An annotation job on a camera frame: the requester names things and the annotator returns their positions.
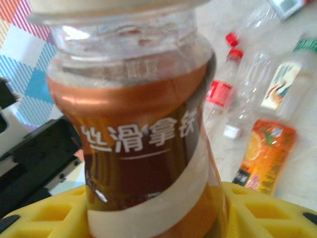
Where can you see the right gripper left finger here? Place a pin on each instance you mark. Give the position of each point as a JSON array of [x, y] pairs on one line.
[[49, 218]]

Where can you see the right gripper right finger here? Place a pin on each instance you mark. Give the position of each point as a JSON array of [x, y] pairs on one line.
[[272, 218]]

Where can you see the orange juice bottle black label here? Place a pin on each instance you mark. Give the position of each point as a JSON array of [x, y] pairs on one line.
[[267, 153]]

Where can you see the brown coffee drink bottle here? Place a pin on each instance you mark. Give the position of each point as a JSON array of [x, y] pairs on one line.
[[136, 138]]

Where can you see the clear bottle red label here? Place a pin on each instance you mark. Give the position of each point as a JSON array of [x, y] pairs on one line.
[[220, 93]]

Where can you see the milky bottle illustrated label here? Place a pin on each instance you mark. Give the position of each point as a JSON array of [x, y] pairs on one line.
[[282, 81]]

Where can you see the clear bottle white cap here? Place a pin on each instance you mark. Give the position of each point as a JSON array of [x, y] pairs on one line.
[[250, 74]]

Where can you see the plaid fabric backdrop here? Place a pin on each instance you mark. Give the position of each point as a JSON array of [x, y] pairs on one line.
[[24, 49]]

